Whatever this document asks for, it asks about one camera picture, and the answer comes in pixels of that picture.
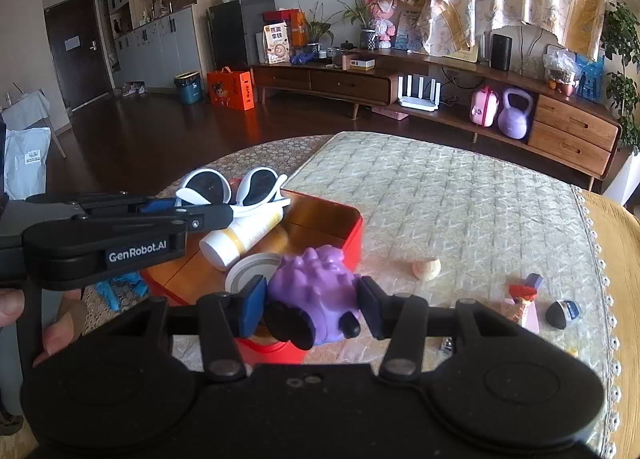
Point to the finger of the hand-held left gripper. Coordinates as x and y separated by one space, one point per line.
210 218
150 206

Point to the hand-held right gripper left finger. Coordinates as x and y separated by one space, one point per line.
252 306

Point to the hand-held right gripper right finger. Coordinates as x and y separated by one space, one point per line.
372 309

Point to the purple spiky massage toy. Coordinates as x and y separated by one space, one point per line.
320 289

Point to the white sunglasses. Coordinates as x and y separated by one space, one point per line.
260 186

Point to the red tin box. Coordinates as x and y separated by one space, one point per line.
320 219

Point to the red and white snack packet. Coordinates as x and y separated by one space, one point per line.
522 301

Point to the small bottle with black cap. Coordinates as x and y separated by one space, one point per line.
562 314

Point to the person's left hand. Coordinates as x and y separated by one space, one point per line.
62 334

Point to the round tin lid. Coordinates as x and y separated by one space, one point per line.
247 271

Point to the white and yellow bottle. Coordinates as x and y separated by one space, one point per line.
240 239

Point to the beige patterned tablecloth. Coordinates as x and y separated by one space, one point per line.
260 154

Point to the white plastic bag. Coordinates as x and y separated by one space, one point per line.
27 164

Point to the pair of shoes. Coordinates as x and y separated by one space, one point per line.
134 88

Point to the teal trash bin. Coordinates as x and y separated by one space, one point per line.
189 88

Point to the cream quilted mat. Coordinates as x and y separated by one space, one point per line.
450 209

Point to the orange gift box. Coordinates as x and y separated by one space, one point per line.
230 89

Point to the table with white cloth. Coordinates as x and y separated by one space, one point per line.
30 106

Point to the pink block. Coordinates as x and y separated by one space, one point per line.
531 324

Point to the purple block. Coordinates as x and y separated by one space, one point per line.
532 281

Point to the grey cabinet with shelves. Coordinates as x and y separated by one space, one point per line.
160 44

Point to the dark wooden door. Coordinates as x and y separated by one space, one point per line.
75 54

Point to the black fridge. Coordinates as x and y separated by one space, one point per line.
235 34

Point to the white and brown snack bag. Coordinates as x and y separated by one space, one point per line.
276 44

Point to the wooden TV cabinet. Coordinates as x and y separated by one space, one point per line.
350 81

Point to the tall orange box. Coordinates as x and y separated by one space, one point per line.
298 29

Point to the white router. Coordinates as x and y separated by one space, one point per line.
419 101

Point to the flat red box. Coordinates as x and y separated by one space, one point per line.
280 15

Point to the small potted plant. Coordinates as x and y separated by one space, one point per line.
317 31

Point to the small white box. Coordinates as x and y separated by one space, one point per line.
362 64

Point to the pink toy case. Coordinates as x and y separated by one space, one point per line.
484 108

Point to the purple kettlebell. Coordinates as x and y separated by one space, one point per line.
514 121

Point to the plant in patterned pot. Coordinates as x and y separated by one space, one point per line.
367 39

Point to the pink doll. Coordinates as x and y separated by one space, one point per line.
384 21

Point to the black speaker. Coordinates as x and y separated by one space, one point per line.
502 53

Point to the clear plastic bag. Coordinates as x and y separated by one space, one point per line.
562 66

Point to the tall green houseplant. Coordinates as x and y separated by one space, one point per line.
622 39

